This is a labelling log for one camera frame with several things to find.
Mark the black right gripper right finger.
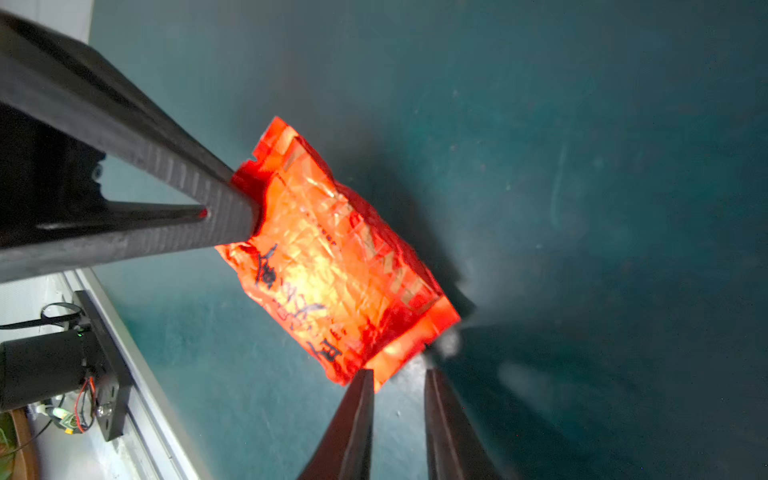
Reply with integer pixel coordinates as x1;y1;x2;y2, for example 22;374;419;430
424;369;501;480

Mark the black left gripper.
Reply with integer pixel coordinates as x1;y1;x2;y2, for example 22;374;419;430
1;12;260;282

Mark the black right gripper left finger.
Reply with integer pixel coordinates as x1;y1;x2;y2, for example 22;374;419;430
298;369;375;480

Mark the red tea bag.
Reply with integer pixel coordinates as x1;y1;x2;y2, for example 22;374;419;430
218;118;460;387

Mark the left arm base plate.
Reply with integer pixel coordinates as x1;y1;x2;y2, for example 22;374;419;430
73;290;134;442

